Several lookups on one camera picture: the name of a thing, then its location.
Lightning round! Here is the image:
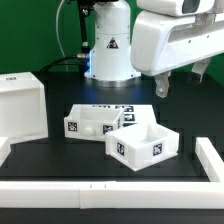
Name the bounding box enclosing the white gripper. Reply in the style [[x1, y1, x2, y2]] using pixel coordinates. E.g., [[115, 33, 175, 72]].
[[131, 11, 224, 98]]

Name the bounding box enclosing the white drawer without knob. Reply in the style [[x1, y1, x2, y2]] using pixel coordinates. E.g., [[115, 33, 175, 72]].
[[105, 123, 179, 171]]

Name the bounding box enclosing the white drawer with knob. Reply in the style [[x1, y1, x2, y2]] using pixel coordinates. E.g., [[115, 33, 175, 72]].
[[64, 104, 124, 141]]

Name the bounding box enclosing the white drawer cabinet box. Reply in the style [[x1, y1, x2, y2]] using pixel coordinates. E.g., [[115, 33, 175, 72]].
[[0, 72, 48, 143]]

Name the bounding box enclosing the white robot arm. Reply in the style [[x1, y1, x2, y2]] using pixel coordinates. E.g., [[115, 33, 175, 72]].
[[67, 0, 224, 98]]

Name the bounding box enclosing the white marker sheet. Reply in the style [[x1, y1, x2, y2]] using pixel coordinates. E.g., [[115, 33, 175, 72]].
[[91, 103, 158, 129]]

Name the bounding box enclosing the white right fence bar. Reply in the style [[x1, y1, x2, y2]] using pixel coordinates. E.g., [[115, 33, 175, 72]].
[[195, 137, 224, 183]]

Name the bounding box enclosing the white fence bar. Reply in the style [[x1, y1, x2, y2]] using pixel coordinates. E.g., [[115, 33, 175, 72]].
[[0, 181, 224, 209], [195, 137, 224, 183], [0, 137, 11, 167]]

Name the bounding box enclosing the white left fence bar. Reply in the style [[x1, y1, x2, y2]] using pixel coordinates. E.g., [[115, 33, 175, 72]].
[[0, 137, 11, 167]]

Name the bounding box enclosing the white front fence bar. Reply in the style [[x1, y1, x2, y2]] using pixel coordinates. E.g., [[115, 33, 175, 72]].
[[0, 181, 224, 209]]

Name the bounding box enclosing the black cable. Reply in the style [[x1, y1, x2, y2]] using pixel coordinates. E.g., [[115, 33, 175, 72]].
[[39, 55, 91, 74]]

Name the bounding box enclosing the grey cable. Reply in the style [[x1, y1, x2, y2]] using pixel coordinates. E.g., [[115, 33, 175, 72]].
[[55, 0, 68, 58]]

